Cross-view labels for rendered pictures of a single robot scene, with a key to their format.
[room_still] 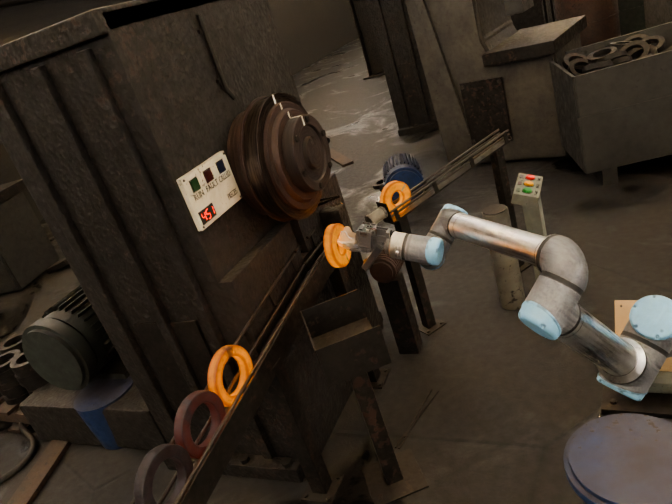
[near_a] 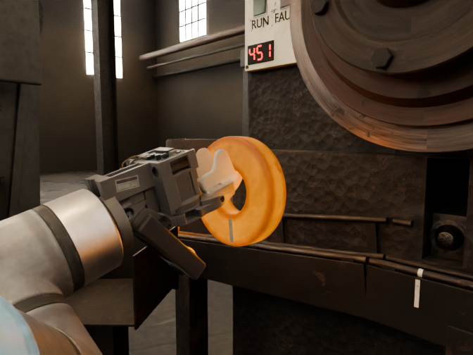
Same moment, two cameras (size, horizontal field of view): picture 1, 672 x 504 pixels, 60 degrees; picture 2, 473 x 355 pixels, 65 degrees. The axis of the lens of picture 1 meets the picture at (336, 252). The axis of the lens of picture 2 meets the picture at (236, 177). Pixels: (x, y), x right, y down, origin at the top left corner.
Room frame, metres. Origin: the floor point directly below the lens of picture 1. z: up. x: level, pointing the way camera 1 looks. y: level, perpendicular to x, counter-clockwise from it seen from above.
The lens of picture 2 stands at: (2.02, -0.52, 0.90)
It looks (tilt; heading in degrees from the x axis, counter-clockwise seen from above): 6 degrees down; 106
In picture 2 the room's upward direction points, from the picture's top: straight up
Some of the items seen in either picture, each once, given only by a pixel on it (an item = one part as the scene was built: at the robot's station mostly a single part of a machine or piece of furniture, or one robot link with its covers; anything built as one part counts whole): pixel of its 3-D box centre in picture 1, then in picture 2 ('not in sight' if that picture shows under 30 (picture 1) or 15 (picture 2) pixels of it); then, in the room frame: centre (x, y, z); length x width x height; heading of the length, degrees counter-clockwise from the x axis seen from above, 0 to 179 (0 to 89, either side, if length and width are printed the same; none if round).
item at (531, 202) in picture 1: (538, 242); not in sight; (2.38, -0.91, 0.31); 0.24 x 0.16 x 0.62; 151
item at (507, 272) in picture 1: (504, 258); not in sight; (2.42, -0.75, 0.26); 0.12 x 0.12 x 0.52
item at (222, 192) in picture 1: (211, 189); (290, 22); (1.90, 0.33, 1.15); 0.26 x 0.02 x 0.18; 151
